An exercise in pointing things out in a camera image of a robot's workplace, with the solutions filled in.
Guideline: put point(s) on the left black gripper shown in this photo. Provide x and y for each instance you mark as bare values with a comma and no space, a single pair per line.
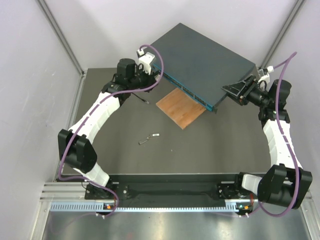
150,79

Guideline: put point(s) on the slotted cable duct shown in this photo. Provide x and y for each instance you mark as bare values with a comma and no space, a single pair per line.
103,207

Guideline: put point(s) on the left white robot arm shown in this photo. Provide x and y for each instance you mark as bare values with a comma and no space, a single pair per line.
75,145

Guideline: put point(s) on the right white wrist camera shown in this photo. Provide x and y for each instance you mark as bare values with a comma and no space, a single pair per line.
264,73

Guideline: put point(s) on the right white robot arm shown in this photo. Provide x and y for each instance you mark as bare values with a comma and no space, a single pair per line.
286,183

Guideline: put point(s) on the blue network switch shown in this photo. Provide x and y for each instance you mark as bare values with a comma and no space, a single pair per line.
199,66

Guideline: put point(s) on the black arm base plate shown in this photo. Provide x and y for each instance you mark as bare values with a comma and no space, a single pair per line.
174,190

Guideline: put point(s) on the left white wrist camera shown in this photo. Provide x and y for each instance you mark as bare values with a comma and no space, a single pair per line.
145,61

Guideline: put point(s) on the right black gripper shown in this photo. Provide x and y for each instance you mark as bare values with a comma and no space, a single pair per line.
240,90

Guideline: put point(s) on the wooden board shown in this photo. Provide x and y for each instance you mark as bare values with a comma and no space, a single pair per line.
180,108

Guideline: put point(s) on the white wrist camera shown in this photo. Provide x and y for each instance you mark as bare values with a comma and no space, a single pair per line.
145,61
264,73

